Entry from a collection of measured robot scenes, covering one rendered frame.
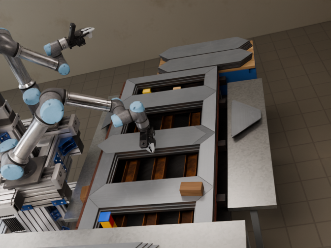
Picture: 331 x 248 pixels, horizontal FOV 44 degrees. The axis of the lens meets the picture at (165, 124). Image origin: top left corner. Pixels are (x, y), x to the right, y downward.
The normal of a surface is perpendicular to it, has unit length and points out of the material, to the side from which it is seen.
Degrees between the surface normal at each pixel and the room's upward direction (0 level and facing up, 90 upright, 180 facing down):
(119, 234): 0
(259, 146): 0
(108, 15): 90
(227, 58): 0
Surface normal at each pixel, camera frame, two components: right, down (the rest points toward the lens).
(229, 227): -0.25, -0.76
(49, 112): 0.37, 0.44
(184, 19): -0.01, 0.63
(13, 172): 0.22, 0.63
